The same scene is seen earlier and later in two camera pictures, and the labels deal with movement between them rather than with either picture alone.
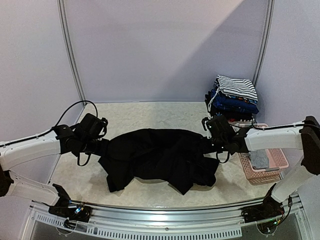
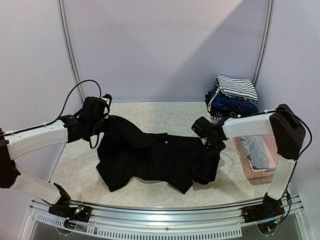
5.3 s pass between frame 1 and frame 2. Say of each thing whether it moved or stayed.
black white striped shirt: stayed
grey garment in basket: stayed
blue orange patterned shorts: stayed
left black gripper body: moved
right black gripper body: moved
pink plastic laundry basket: stayed
